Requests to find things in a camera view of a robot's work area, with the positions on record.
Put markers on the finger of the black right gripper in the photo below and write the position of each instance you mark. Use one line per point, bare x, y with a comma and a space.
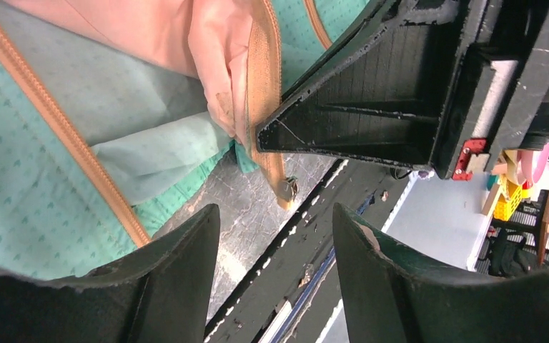
388, 91

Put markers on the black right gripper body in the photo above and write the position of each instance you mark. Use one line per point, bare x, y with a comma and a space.
499, 89

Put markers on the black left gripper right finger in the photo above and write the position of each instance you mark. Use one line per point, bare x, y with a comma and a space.
393, 293

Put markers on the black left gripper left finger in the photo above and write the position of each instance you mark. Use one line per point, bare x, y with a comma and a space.
158, 293

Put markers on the orange and teal gradient jacket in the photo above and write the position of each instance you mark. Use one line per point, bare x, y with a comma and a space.
114, 113

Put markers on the colourful toys pile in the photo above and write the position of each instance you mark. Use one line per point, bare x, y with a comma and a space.
518, 176

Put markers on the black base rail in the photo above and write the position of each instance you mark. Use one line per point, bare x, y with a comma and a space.
302, 246

